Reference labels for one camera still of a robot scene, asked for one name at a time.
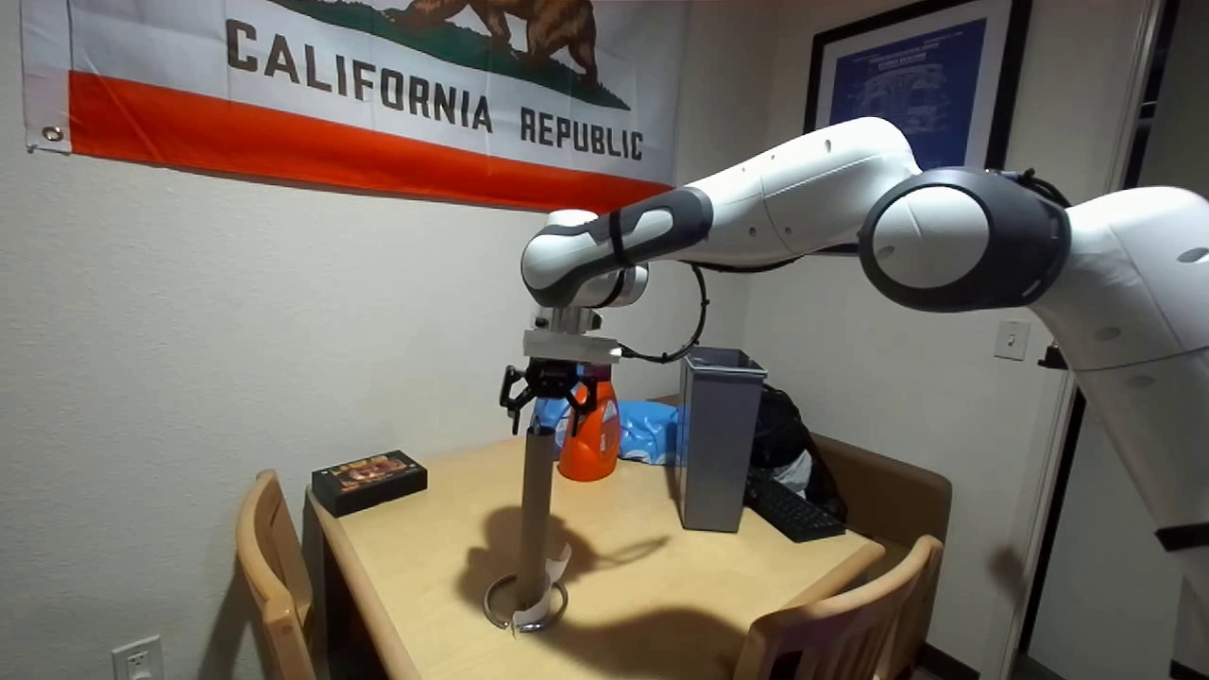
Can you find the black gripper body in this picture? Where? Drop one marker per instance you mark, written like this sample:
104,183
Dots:
554,376

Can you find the brown cardboard paper towel core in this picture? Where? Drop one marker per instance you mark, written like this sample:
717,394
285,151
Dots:
539,503

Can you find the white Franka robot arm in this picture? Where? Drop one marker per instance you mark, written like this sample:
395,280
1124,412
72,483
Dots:
806,189

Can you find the gray plastic bin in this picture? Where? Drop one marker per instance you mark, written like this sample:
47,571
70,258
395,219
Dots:
719,441

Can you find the metal paper towel stand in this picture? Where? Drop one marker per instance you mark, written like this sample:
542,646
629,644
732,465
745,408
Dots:
532,612

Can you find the blue detergent bottle red cap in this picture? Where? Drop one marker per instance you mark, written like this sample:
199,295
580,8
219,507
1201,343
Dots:
554,420

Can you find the orange detergent bottle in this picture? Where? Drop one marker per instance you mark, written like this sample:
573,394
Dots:
595,441

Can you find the blue plastic bag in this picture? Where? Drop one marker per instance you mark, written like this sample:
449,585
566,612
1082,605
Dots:
648,431

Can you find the dark printed flat box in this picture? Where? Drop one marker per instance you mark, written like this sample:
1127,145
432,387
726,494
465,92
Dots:
369,483

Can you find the black bag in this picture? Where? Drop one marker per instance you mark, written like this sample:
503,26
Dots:
787,454

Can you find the light wooden chair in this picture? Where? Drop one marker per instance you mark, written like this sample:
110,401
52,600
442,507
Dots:
834,630
271,580

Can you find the brown wooden chair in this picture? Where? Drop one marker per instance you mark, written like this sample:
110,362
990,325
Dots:
892,498

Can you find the California Republic flag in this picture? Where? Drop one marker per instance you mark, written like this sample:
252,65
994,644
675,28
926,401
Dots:
316,138

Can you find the black framed blue picture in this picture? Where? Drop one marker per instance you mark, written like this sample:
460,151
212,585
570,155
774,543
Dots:
920,82

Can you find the wrist camera on white mount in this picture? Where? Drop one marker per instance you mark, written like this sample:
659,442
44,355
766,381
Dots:
573,344

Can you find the white wall switch plate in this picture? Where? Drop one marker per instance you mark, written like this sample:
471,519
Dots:
1012,343

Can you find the white wall outlet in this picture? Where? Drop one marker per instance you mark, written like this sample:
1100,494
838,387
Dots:
139,660

